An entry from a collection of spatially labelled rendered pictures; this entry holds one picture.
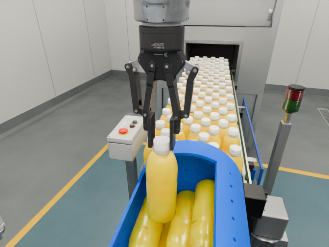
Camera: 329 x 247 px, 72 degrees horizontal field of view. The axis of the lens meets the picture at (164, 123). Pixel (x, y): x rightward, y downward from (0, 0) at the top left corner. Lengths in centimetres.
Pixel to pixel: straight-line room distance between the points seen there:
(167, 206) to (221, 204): 14
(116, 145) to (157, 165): 43
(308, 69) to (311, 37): 54
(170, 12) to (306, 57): 459
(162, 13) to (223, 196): 35
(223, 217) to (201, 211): 10
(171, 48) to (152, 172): 25
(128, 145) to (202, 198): 41
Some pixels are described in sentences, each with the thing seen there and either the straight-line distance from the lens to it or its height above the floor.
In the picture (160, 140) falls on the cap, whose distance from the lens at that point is 47.
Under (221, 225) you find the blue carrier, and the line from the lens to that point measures 43.
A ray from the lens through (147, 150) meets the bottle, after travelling 84.
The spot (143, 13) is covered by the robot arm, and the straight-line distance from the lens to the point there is 36.
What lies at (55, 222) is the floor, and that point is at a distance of 216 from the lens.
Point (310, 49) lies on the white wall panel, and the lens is 487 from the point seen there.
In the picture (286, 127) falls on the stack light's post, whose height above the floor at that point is 109.
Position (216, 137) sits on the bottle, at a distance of 92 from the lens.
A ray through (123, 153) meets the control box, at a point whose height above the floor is 104.
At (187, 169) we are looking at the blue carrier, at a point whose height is 114.
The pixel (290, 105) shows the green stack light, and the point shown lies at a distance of 103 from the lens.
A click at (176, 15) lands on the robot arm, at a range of 36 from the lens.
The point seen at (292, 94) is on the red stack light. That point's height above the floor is 123.
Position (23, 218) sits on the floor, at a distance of 230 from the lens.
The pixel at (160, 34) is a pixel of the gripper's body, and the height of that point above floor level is 151.
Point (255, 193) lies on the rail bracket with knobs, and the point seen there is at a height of 100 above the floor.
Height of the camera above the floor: 155
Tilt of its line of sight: 28 degrees down
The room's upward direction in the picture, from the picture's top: straight up
